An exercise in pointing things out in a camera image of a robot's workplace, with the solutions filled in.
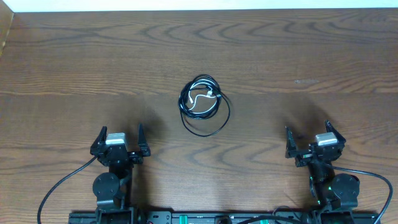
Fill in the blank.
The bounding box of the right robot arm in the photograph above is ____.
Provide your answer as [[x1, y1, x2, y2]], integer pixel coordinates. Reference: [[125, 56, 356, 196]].
[[285, 120, 360, 223]]

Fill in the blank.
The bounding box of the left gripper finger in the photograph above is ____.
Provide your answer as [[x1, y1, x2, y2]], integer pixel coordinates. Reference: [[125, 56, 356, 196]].
[[92, 126, 107, 150], [137, 123, 150, 156]]

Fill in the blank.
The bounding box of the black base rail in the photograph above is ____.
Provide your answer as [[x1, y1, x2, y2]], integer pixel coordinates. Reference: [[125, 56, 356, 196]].
[[68, 211, 376, 224]]

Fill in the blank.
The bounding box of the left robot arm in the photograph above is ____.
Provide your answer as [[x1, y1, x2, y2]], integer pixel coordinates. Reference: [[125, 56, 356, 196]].
[[90, 124, 151, 223]]

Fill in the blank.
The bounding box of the long black USB cable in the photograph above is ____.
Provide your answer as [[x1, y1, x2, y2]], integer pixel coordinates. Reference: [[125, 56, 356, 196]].
[[177, 73, 232, 138]]

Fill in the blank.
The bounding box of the white USB cable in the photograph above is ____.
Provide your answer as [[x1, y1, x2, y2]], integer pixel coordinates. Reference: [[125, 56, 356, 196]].
[[187, 80, 218, 114]]

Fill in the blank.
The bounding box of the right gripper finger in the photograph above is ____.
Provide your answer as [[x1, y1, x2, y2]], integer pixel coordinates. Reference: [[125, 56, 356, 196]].
[[325, 119, 346, 144], [285, 126, 297, 157]]

